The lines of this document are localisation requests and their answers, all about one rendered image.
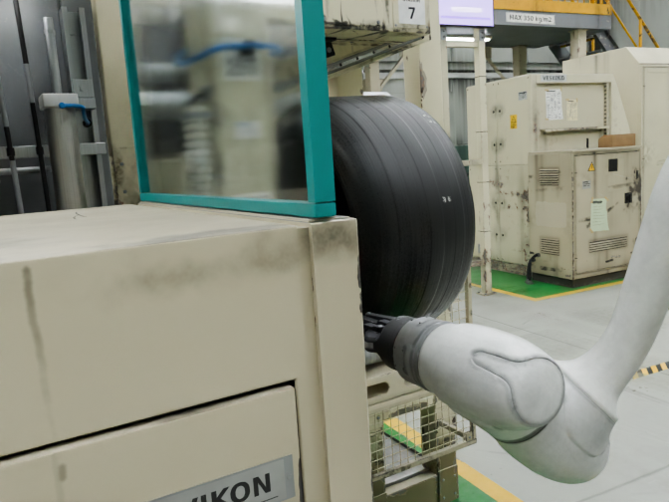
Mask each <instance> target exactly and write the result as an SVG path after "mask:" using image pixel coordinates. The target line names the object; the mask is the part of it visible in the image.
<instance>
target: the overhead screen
mask: <svg viewBox="0 0 669 502"><path fill-rule="evenodd" d="M439 18H440V27H447V28H474V29H493V28H494V0H439Z"/></svg>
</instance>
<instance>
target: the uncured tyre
mask: <svg viewBox="0 0 669 502"><path fill-rule="evenodd" d="M329 99H330V114H331V130H332V145H333V161H334V191H335V201H334V202H335V210H336V215H342V216H349V217H350V218H356V220H357V237H358V253H359V270H360V287H361V302H362V314H363V315H364V316H365V314H366V313H368V312H371V313H374V314H379V315H385V316H391V317H399V316H409V317H412V318H416V319H418V318H422V317H425V316H428V317H431V318H437V317H438V316H440V315H441V314H442V313H443V312H445V311H446V310H447V309H448V308H449V307H450V306H451V305H452V303H453V302H454V301H455V299H456V298H457V297H458V295H459V293H460V292H461V290H462V288H463V286H464V284H465V281H466V279H467V276H468V274H469V270H470V267H471V263H472V259H473V253H474V246H475V232H476V224H475V207H474V200H473V194H472V190H471V186H470V182H469V179H468V175H467V172H466V169H465V167H464V164H463V162H462V159H461V157H460V155H459V153H458V151H457V149H456V147H455V145H454V143H453V142H452V140H451V139H450V137H449V136H448V134H447V133H446V131H445V130H444V129H443V127H442V126H441V125H431V124H430V123H429V122H428V121H427V119H426V118H425V117H424V116H423V115H422V114H427V115H429V114H428V113H426V112H425V111H424V110H422V109H421V108H419V107H417V106H416V105H415V104H413V103H410V102H407V101H405V100H402V99H399V98H396V97H392V96H385V95H375V96H349V97H329ZM375 108H382V109H375ZM357 109H372V110H357ZM448 192H451V195H452V200H453V204H450V205H445V206H443V205H442V199H441V194H442V193H448Z"/></svg>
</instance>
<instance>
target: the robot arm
mask: <svg viewBox="0 0 669 502"><path fill-rule="evenodd" d="M668 308H669V155H668V156H667V158H666V160H665V162H664V164H663V166H662V168H661V170H660V173H659V175H658V177H657V179H656V182H655V184H654V187H653V189H652V192H651V195H650V198H649V200H648V203H647V207H646V210H645V213H644V216H643V219H642V222H641V226H640V229H639V232H638V235H637V239H636V242H635V245H634V248H633V252H632V255H631V258H630V261H629V265H628V268H627V271H626V274H625V277H624V281H623V284H622V287H621V290H620V294H619V297H618V300H617V303H616V306H615V309H614V312H613V315H612V317H611V320H610V322H609V324H608V326H607V328H606V330H605V332H604V333H603V335H602V336H601V338H600V339H599V340H598V341H597V343H596V344H595V345H594V346H593V347H592V348H591V349H590V350H589V351H587V352H586V353H585V354H583V355H582V356H580V357H579V358H576V359H574V360H570V361H557V360H553V359H552V358H551V357H550V356H549V355H548V354H547V353H546V352H544V351H543V350H542V349H540V348H539V347H537V346H536V345H534V344H532V343H531V342H529V341H527V340H525V339H523V338H521V337H519V336H516V335H513V334H511V333H508V332H505V331H502V330H498V329H495V328H491V327H487V326H482V325H476V324H468V323H467V324H459V325H457V324H455V323H452V322H447V321H442V320H438V319H436V318H431V317H428V316H425V317H422V318H418V319H416V318H412V317H409V316H399V317H391V316H385V315H379V314H374V313H371V312H368V313H366V314H365V316H364V315H362V319H363V336H364V348H365V349H366V350H367V351H368V352H370V353H377V354H378V355H379V356H380V358H381V359H382V361H383V362H384V363H385V364H386V365H387V366H388V367H390V368H391V369H394V370H396V371H397V372H398V373H399V375H400V376H401V377H402V378H404V379H405V380H407V381H409V382H411V383H413V384H416V385H418V386H420V387H422V388H423V389H425V390H427V391H429V392H432V393H434V394H435V395H436V396H437V397H438V398H439V399H440V400H441V401H442V402H444V403H445V404H447V405H448V406H449V407H450V408H451V409H452V410H453V411H454V412H456V413H457V414H459V415H461V416H462V417H464V418H466V419H467V420H469V421H471V422H472V423H474V424H475V425H477V426H479V427H480V428H481V429H483V430H484V431H486V432H487V433H489V434H490V435H491V436H492V437H493V438H495V439H496V441H497V442H498V443H499V445H500V446H501V447H502V448H503V449H504V450H505V451H506V452H507V453H508V454H510V455H511V456H512V457H513V458H515V459H516V460H517V461H518V462H520V463H521V464H523V465H524V466H526V467H527V468H529V469H530V470H532V471H534V472H535V473H537V474H539V475H541V476H543V477H545V478H547V479H549V480H552V481H555V482H559V483H564V484H579V483H584V482H587V481H590V480H592V479H593V478H595V477H596V476H597V475H598V474H600V472H601V471H602V470H603V469H604V467H605V465H606V463H607V460H608V457H609V452H610V439H609V436H610V433H611V431H612V428H613V427H614V425H615V423H616V422H617V421H618V416H617V403H618V399H619V397H620V395H621V393H622V392H623V390H624V389H625V387H626V386H627V385H628V383H629V382H630V381H631V379H632V378H633V376H634V375H635V374H636V372H637V371H638V369H639V368H640V366H641V365H642V363H643V362H644V360H645V359H646V357H647V355H648V353H649V351H650V350H651V348H652V346H653V344H654V342H655V339H656V337H657V335H658V333H659V330H660V328H661V326H662V323H663V321H664V318H665V316H666V313H667V311H668Z"/></svg>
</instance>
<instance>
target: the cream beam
mask: <svg viewBox="0 0 669 502"><path fill-rule="evenodd" d="M424 2H425V25H417V24H402V23H399V13H398V0H323V6H324V22H325V37H333V38H336V41H344V42H366V43H391V44H402V43H404V42H407V41H410V40H413V39H416V38H419V37H422V36H426V35H429V34H430V33H431V31H430V6H429V0H424Z"/></svg>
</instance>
